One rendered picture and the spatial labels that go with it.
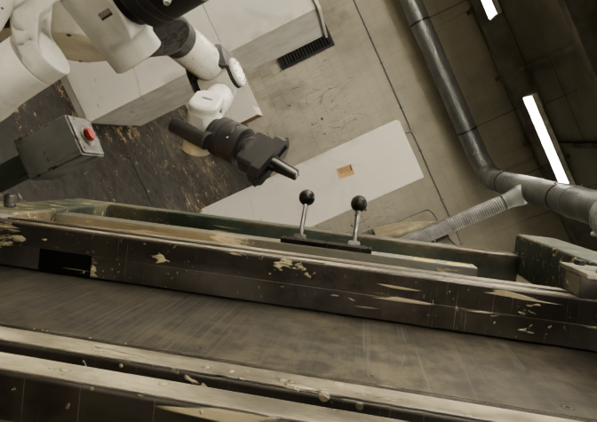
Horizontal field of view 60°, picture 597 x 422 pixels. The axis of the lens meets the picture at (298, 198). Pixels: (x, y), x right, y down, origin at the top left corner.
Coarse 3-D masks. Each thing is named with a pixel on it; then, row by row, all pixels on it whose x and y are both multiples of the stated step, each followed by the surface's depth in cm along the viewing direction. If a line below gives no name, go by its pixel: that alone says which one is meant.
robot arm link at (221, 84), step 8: (224, 72) 132; (200, 80) 133; (208, 80) 133; (216, 80) 132; (224, 80) 132; (200, 88) 134; (208, 88) 130; (216, 88) 128; (224, 88) 129; (232, 88) 133; (224, 96) 127; (232, 96) 132; (224, 112) 125
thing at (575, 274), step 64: (0, 256) 81; (64, 256) 79; (128, 256) 78; (192, 256) 76; (256, 256) 75; (320, 256) 80; (384, 320) 73; (448, 320) 72; (512, 320) 71; (576, 320) 70
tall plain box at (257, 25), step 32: (224, 0) 324; (256, 0) 322; (288, 0) 320; (224, 32) 326; (256, 32) 324; (288, 32) 346; (320, 32) 388; (96, 64) 337; (160, 64) 333; (256, 64) 396; (96, 96) 339; (128, 96) 337; (160, 96) 360; (192, 96) 405
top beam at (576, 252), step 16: (528, 240) 124; (544, 240) 123; (560, 240) 128; (528, 256) 123; (544, 256) 112; (560, 256) 103; (576, 256) 96; (592, 256) 98; (528, 272) 121; (544, 272) 111; (560, 272) 102
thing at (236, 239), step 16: (80, 224) 119; (96, 224) 118; (112, 224) 118; (128, 224) 117; (144, 224) 117; (160, 224) 120; (208, 240) 115; (224, 240) 114; (240, 240) 114; (256, 240) 113; (272, 240) 114; (336, 256) 111; (352, 256) 110; (368, 256) 110; (384, 256) 110; (400, 256) 112; (448, 272) 108; (464, 272) 107
